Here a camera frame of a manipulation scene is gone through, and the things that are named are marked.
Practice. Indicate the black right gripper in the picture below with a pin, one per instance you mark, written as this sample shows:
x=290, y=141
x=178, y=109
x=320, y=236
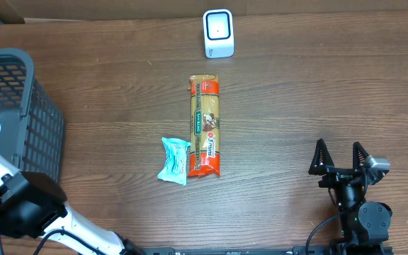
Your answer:
x=317, y=167

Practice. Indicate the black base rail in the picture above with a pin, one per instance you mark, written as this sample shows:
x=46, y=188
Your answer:
x=296, y=250

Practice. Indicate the teal tissue packet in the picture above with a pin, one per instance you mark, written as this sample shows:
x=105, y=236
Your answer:
x=174, y=169

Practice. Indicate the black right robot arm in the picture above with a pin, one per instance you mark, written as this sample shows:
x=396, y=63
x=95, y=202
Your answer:
x=364, y=224

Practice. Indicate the white barcode scanner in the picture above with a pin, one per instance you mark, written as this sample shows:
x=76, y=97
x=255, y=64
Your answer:
x=218, y=33

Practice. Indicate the orange spaghetti packet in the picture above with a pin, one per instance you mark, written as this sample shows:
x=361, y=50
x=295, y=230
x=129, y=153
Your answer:
x=205, y=125

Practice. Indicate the grey plastic mesh basket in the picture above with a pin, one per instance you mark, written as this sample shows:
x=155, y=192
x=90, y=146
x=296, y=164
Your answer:
x=22, y=95

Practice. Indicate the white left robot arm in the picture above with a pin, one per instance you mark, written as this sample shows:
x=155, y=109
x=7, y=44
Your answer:
x=32, y=204

